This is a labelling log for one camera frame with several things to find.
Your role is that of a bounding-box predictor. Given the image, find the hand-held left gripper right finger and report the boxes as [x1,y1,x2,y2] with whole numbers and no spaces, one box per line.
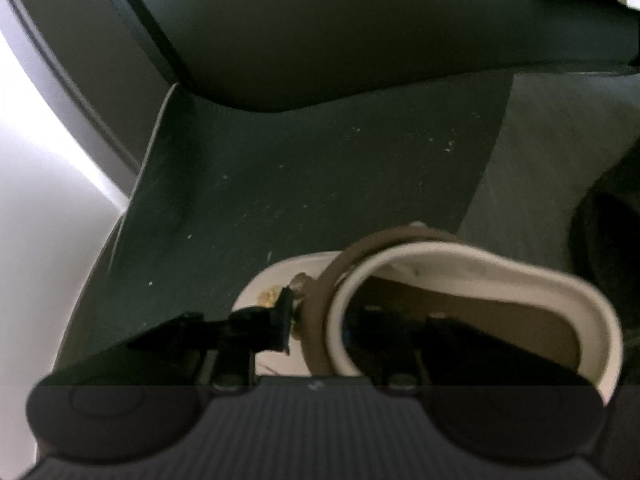
[345,305,591,388]

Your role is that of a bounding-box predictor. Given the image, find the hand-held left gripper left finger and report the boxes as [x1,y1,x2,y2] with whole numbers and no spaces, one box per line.
[127,287,293,386]

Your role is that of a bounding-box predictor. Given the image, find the cream clog with brown strap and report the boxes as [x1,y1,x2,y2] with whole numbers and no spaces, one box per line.
[232,221,624,407]

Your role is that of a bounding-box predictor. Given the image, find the black slide sandal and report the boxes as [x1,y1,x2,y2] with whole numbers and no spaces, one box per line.
[570,152,640,321]

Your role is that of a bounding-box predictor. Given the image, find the grey patterned door mat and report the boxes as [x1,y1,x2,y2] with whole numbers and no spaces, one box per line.
[65,70,640,386]

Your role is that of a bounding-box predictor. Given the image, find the dark entrance door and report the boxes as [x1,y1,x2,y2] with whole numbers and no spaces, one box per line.
[107,0,640,113]

